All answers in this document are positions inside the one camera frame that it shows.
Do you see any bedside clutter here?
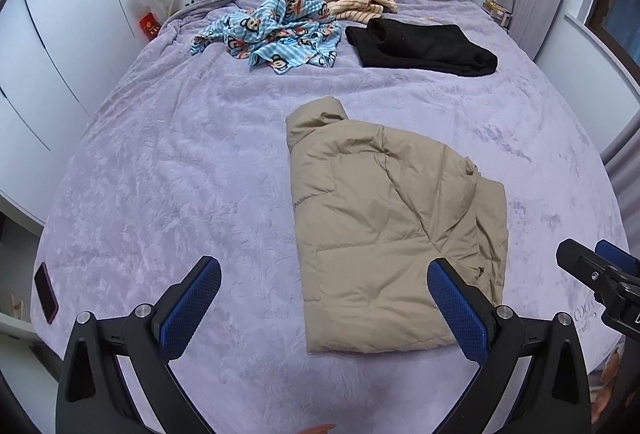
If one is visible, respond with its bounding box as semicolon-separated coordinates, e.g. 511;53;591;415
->
482;0;512;30

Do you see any blue monkey print garment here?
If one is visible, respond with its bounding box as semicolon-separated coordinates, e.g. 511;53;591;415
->
190;0;342;75

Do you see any right hand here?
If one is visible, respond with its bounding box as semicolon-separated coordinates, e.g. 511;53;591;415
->
590;348;622;424

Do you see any left hand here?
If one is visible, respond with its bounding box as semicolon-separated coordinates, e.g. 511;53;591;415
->
297;423;335;434

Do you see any window frame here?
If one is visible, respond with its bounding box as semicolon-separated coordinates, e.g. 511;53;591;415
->
586;0;640;82

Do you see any red packet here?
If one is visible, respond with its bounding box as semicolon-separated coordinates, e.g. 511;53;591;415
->
139;12;162;40

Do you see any black garment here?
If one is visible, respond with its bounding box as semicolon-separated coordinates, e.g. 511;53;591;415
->
345;18;498;77

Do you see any dark smartphone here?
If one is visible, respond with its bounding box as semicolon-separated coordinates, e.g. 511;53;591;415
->
34;263;58;325

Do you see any lilac bedspread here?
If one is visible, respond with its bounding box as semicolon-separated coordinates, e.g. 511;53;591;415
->
32;0;626;433

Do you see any beige puffer jacket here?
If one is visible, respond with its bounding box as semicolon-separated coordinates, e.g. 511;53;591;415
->
286;96;508;353

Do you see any white wardrobe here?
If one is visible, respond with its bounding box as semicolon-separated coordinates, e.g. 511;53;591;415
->
1;0;143;224

